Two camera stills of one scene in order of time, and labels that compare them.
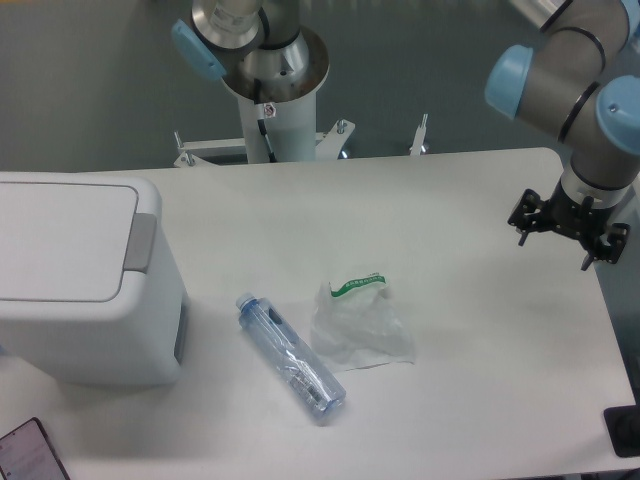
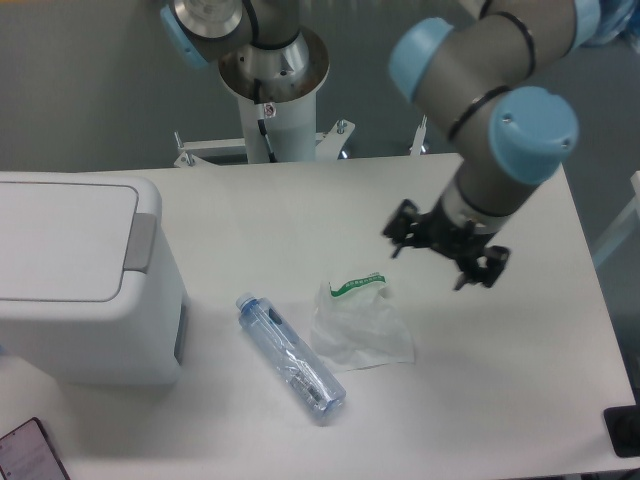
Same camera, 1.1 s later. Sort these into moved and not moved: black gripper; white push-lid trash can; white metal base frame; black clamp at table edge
Moved: black gripper
Not moved: white metal base frame; white push-lid trash can; black clamp at table edge
